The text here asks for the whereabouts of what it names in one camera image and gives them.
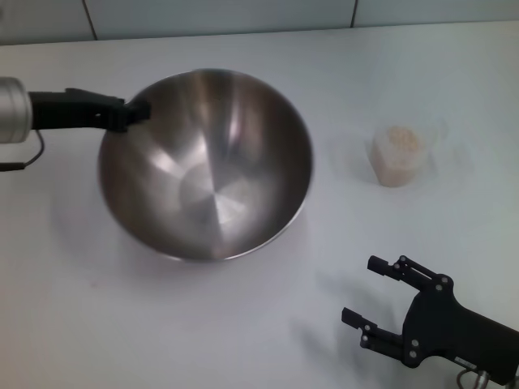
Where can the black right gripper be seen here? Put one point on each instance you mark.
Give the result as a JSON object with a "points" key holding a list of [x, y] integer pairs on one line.
{"points": [[442, 324]]}

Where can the white rice grains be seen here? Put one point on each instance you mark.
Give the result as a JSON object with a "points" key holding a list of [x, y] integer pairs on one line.
{"points": [[401, 139]]}

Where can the stainless steel mixing bowl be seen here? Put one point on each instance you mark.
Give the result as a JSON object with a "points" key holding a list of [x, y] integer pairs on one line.
{"points": [[211, 170]]}

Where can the clear plastic measuring cup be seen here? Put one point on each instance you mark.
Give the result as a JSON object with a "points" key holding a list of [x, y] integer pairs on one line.
{"points": [[379, 162]]}

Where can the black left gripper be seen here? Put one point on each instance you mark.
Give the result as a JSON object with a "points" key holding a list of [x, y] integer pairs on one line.
{"points": [[61, 111]]}

